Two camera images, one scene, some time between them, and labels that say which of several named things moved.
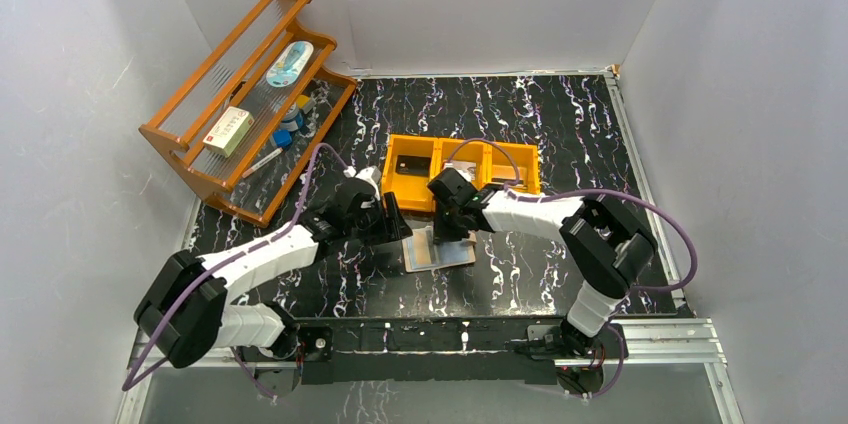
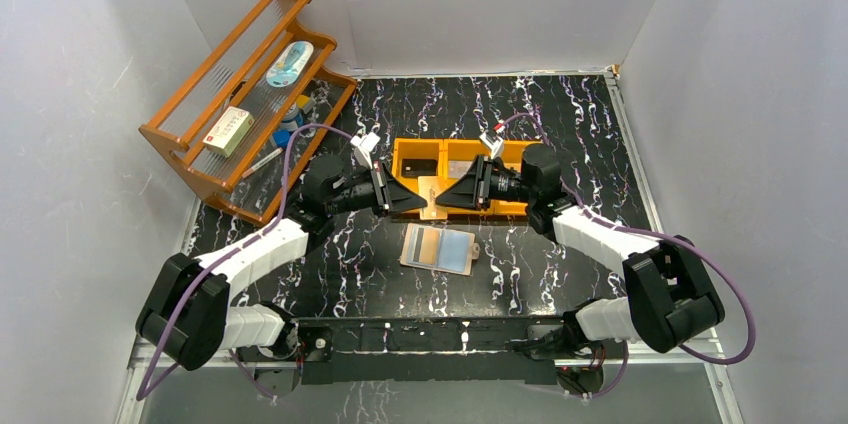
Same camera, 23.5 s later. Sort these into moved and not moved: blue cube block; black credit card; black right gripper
Moved: black right gripper
Not moved: blue cube block; black credit card
